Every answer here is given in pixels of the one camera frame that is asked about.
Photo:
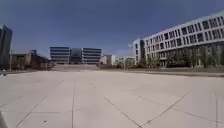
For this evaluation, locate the low dark building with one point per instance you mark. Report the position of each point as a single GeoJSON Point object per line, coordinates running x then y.
{"type": "Point", "coordinates": [30, 60]}

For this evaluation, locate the lamp post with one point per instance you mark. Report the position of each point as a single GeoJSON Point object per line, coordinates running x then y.
{"type": "Point", "coordinates": [125, 61]}

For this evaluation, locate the wide grey stairway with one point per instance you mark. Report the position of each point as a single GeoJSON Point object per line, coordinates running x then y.
{"type": "Point", "coordinates": [76, 67]}

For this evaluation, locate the long white office building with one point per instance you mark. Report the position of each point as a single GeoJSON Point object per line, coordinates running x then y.
{"type": "Point", "coordinates": [186, 35]}

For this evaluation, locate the small white building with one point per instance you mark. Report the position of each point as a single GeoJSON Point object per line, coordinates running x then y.
{"type": "Point", "coordinates": [107, 60]}

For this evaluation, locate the row of trees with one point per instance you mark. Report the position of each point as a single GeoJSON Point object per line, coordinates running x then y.
{"type": "Point", "coordinates": [196, 56]}

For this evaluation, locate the grey concrete slab pavement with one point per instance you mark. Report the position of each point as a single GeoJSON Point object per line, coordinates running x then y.
{"type": "Point", "coordinates": [100, 93]}

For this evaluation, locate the glass-fronted twin-wing building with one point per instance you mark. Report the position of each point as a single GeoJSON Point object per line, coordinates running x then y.
{"type": "Point", "coordinates": [60, 55]}

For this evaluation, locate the pale distant buildings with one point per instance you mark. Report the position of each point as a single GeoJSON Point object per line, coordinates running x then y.
{"type": "Point", "coordinates": [128, 61]}

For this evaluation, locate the dark curved glass building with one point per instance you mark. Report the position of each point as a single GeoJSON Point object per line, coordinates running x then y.
{"type": "Point", "coordinates": [5, 46]}

